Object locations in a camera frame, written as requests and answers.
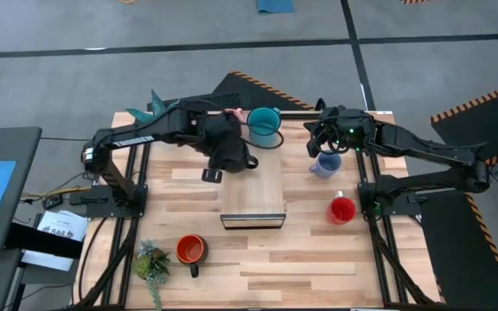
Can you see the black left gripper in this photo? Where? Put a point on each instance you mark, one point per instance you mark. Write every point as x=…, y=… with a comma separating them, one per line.
x=225, y=134

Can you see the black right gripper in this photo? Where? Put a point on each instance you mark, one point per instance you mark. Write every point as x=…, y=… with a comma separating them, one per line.
x=348, y=123

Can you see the lavender mug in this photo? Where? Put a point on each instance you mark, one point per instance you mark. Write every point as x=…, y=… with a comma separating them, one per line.
x=327, y=166

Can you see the teal mug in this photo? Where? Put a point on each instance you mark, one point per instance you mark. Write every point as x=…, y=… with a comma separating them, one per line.
x=264, y=118

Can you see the pink mug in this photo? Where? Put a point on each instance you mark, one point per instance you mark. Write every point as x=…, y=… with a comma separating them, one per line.
x=234, y=113

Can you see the black mug orange inside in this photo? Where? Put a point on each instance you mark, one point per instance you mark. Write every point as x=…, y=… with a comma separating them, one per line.
x=190, y=249

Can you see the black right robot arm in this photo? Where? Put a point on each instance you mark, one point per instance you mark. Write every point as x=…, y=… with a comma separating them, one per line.
x=426, y=149

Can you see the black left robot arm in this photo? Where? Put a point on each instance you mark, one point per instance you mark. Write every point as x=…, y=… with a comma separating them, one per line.
x=167, y=127

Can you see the black mat hazard stripe edge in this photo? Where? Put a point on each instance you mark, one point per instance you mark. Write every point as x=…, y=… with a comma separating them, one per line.
x=249, y=93
x=482, y=116
x=461, y=259

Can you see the red mug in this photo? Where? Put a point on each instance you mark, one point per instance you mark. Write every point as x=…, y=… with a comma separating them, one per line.
x=342, y=211

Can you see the leafy plant in white pot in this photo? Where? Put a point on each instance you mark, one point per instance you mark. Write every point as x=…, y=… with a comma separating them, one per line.
x=158, y=103

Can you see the small succulent plant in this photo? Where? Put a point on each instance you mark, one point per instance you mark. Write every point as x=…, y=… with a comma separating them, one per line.
x=151, y=263

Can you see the black power box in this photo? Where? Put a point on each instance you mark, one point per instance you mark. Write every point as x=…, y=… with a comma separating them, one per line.
x=87, y=199

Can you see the blue floor mat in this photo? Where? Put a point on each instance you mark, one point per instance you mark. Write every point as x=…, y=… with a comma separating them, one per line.
x=275, y=5

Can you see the printed paper sheet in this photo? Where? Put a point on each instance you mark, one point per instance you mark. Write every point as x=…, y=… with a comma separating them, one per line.
x=61, y=226

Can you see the small black device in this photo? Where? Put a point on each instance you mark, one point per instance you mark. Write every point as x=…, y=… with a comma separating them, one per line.
x=52, y=201

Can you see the white paper sheet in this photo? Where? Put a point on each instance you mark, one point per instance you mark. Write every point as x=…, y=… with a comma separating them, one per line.
x=46, y=260

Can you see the grey side desk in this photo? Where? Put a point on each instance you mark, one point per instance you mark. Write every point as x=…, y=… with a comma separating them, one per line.
x=24, y=173

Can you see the black aluminium table frame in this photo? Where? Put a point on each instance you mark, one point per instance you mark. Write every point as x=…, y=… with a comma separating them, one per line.
x=301, y=114

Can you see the wooden shelf black metal frame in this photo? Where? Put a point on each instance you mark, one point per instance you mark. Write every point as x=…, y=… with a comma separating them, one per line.
x=253, y=194

